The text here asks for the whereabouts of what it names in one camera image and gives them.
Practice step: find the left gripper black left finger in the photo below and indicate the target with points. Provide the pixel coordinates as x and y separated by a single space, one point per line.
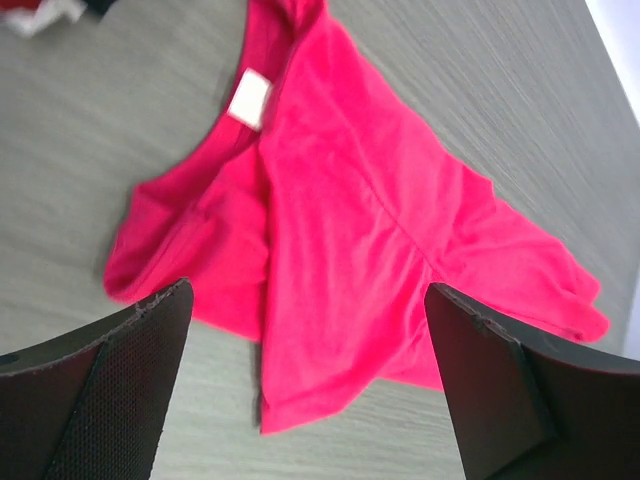
92 403

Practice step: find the red t shirt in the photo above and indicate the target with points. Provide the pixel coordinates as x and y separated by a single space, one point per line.
19 6

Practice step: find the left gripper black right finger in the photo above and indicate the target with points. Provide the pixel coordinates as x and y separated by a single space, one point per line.
527 404

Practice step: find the white t shirt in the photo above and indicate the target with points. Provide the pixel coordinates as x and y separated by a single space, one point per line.
48 13

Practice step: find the pink t shirt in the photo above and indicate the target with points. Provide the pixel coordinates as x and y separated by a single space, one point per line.
318 234

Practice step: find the black t shirt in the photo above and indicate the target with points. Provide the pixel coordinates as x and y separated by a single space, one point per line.
99 8

